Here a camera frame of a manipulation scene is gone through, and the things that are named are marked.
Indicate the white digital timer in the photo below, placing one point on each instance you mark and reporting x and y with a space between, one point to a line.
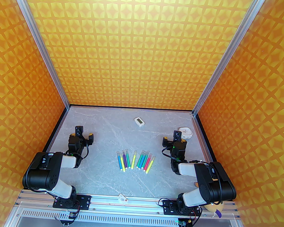
139 121

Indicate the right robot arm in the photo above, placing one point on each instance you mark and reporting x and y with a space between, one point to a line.
214 184

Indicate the small circuit board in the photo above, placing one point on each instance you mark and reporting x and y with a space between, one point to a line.
71 215
182 223

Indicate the white plastic tag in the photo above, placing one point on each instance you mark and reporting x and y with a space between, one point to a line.
122 198

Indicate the aluminium frame post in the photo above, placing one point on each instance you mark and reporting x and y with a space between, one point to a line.
227 58
41 47

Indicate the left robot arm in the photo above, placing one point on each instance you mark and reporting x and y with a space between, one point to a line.
45 174

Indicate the orange plush toy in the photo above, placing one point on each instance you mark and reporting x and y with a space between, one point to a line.
212 207

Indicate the pink marker pen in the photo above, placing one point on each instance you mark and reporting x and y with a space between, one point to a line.
148 162

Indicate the white alarm clock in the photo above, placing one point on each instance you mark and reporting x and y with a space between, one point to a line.
187 132

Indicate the blue marker pen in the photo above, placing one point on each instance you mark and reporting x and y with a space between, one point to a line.
142 161
119 160

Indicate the yellow marker pen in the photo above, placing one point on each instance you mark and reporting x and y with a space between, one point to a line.
122 164
134 160
150 165

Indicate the purple marker pen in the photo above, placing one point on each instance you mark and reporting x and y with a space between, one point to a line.
125 160

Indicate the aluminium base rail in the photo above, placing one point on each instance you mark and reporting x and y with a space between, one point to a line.
138 203

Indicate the teal marker pen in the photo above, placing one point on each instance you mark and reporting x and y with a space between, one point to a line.
145 160

